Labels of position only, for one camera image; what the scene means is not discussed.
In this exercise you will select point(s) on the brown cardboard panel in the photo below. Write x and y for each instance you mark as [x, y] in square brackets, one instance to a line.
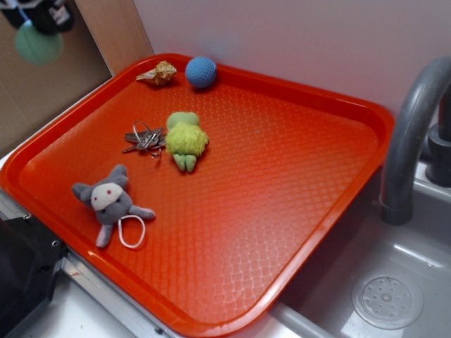
[32, 96]

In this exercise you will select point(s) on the grey toy sink basin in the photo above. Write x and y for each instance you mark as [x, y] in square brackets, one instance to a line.
[317, 303]

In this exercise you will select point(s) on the green fuzzy plush toy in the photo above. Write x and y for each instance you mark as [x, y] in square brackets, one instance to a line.
[185, 141]

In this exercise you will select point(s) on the sink drain cover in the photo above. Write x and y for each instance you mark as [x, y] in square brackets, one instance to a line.
[387, 299]

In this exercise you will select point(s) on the tan seashell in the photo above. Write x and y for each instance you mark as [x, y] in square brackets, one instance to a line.
[161, 75]

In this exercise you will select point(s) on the blue textured ball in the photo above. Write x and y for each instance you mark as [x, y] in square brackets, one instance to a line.
[201, 72]

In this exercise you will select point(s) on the bunch of metal keys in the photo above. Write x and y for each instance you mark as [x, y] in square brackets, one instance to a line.
[143, 138]

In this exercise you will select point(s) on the wooden board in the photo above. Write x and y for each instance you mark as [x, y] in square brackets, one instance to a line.
[117, 31]

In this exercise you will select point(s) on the green textured ball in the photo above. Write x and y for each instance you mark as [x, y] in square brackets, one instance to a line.
[36, 47]

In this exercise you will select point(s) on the grey curved faucet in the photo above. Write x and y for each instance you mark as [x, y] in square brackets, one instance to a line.
[419, 112]

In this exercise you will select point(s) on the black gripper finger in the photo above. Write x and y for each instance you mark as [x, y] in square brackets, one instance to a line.
[48, 17]

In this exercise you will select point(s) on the dark faucet handle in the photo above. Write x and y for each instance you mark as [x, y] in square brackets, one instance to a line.
[438, 170]

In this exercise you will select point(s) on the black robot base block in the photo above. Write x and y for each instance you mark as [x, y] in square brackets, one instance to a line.
[31, 257]

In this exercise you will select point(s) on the grey plush animal toy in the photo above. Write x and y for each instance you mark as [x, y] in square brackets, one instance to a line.
[111, 203]

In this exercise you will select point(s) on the orange plastic tray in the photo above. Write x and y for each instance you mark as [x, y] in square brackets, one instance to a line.
[282, 164]

